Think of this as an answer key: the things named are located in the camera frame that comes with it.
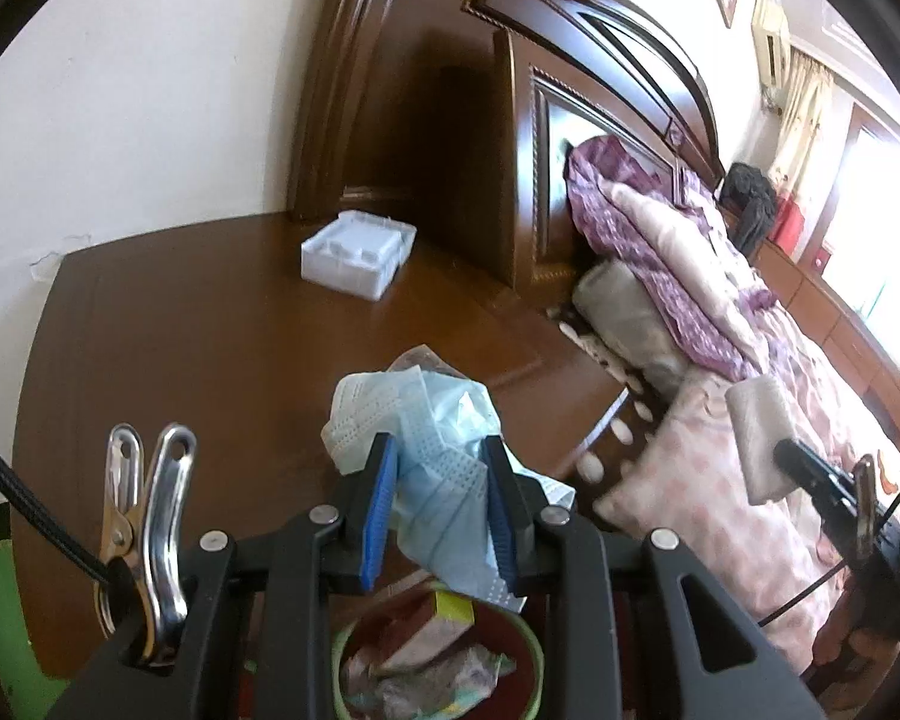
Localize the white air conditioner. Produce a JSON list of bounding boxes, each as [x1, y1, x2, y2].
[[750, 0, 792, 91]]

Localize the bright window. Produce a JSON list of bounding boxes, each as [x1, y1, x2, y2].
[[817, 101, 900, 383]]

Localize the brown wooden bed headboard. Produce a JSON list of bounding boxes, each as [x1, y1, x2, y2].
[[285, 0, 728, 301]]

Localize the red fabric item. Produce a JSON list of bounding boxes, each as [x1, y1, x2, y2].
[[772, 195, 805, 242]]

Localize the dark clothing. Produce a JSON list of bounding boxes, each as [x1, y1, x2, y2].
[[720, 163, 779, 256]]

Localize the light blue face mask bundle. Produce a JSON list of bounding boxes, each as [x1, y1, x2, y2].
[[322, 345, 577, 612]]

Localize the pink quilt with purple lace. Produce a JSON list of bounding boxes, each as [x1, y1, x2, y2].
[[565, 136, 900, 466]]

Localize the silver metal clip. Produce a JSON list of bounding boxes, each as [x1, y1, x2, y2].
[[849, 456, 882, 567], [94, 424, 198, 668]]

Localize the white plastic box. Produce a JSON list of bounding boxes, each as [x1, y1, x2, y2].
[[301, 208, 419, 303]]

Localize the black cable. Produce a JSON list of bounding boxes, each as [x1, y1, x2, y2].
[[0, 420, 113, 586], [757, 465, 900, 627]]

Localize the white glove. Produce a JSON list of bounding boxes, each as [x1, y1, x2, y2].
[[726, 375, 800, 506]]

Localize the cream patterned curtain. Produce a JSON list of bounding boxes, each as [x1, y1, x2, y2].
[[769, 49, 833, 200]]

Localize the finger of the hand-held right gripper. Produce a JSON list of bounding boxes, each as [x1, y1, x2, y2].
[[774, 439, 860, 526]]

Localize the brown spotted bed sheet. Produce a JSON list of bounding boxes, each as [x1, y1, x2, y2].
[[551, 307, 676, 481]]

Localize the green rimmed red trash bin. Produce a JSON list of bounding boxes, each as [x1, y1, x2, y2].
[[332, 589, 547, 720]]

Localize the long white box green ends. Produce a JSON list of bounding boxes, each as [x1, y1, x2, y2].
[[379, 589, 477, 672]]

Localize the person's right hand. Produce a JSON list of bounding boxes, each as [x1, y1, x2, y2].
[[810, 583, 900, 691]]

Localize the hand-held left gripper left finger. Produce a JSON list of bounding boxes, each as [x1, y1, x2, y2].
[[45, 431, 400, 720]]

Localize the grey pillow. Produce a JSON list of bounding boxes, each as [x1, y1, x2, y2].
[[574, 259, 695, 398]]

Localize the wooden window cabinet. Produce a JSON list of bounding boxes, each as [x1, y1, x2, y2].
[[750, 236, 900, 443]]

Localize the green mat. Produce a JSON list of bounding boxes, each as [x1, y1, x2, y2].
[[0, 540, 72, 720]]

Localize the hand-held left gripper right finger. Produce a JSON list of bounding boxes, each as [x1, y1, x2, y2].
[[482, 435, 826, 720]]

